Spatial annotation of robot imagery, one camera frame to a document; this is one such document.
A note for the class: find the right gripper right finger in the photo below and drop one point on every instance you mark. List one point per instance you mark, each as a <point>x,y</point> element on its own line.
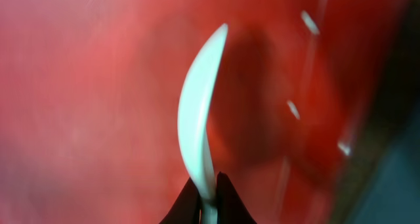
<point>231,209</point>

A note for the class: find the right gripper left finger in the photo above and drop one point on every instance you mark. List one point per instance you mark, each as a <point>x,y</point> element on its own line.
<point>186,209</point>

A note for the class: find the white plastic spoon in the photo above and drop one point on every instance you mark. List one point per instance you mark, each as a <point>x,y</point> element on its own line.
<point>193,111</point>

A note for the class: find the grey dishwasher rack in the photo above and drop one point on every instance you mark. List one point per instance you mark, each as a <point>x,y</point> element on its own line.
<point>392,195</point>

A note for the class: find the red serving tray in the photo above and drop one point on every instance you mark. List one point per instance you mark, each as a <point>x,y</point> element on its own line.
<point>90,91</point>

